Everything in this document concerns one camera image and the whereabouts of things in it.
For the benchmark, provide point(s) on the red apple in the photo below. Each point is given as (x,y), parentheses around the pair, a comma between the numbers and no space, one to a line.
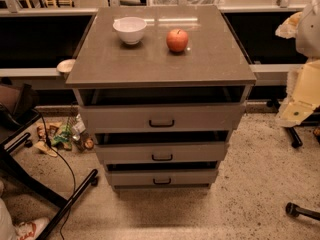
(177,40)

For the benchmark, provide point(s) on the snack bags pile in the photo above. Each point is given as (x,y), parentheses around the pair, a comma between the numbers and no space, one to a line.
(51,137)

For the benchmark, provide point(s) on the grey drawer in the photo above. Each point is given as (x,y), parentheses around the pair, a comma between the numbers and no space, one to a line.
(156,153)
(156,118)
(161,178)

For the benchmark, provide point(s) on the plastic bottle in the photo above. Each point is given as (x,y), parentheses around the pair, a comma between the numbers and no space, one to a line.
(77,129)

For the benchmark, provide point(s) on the grey drawer cabinet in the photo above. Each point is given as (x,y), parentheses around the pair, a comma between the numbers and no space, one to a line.
(211,70)

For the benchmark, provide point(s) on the white bowl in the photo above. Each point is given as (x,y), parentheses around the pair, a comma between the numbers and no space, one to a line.
(130,30)

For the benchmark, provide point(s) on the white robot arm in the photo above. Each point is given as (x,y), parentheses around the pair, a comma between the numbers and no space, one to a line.
(303,84)

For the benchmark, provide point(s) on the black caster leg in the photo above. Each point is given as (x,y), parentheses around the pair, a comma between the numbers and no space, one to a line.
(294,210)

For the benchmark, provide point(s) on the black stand base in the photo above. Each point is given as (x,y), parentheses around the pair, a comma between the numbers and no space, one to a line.
(312,120)

